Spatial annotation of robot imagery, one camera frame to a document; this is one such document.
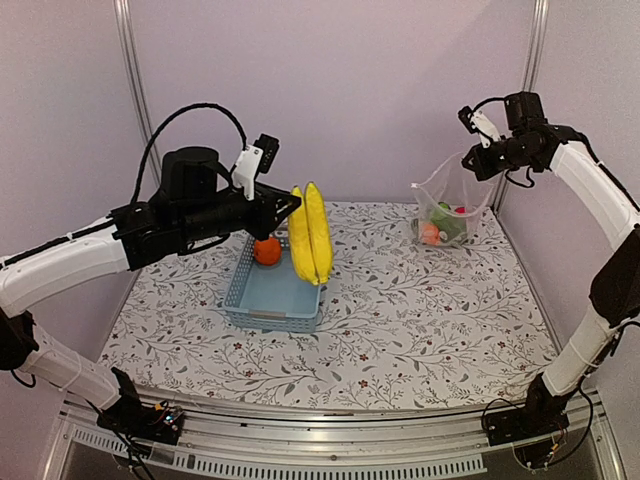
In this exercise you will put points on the blue plastic basket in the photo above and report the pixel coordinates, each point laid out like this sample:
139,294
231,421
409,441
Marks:
271,298

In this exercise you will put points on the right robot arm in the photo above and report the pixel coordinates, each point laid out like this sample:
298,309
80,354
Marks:
536,145

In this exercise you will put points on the green toy watermelon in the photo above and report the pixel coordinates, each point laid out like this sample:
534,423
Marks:
440,215

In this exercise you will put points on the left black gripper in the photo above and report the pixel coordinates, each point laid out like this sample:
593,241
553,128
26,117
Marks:
266,220

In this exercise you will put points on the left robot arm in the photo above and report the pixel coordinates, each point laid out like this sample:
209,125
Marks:
129,238

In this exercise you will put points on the yellow toy banana bunch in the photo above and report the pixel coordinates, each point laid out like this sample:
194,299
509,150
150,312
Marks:
309,236

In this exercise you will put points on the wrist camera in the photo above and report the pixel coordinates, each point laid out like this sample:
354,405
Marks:
255,159
476,122

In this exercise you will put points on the clear zip top bag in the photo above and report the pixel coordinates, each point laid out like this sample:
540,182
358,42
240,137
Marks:
451,203

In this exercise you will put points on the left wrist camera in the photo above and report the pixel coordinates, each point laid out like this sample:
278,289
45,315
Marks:
255,159

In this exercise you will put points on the aluminium frame post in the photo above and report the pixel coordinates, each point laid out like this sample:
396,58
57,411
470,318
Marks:
530,76
132,67

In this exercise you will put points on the green orange toy mango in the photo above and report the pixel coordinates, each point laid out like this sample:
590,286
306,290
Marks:
430,234

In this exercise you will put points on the orange toy fruit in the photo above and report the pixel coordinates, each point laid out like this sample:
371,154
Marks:
267,252

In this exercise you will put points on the right aluminium frame post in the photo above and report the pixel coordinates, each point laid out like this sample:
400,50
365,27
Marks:
530,76

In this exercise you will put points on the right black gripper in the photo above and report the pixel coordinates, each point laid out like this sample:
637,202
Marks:
482,168

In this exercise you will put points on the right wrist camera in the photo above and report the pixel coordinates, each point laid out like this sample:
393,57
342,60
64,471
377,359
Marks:
476,122

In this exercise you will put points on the left aluminium frame post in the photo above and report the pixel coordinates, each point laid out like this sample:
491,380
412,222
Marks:
132,67

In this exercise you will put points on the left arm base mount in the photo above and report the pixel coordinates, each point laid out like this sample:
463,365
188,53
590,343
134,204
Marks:
161,423

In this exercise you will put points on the aluminium front rail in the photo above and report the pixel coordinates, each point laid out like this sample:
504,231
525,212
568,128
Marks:
236,440

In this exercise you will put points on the floral tablecloth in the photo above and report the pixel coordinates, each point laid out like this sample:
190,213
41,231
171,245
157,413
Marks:
401,325

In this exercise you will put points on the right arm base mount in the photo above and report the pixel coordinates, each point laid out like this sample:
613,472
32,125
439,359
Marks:
530,420

